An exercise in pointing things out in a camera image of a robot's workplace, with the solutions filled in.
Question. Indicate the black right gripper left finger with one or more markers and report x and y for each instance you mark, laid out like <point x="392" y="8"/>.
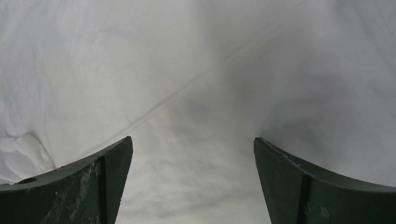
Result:
<point x="87" y="191"/>

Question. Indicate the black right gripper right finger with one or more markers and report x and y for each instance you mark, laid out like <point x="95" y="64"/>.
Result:
<point x="299" y="192"/>

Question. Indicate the white t shirt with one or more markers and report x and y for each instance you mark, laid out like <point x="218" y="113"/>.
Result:
<point x="193" y="82"/>

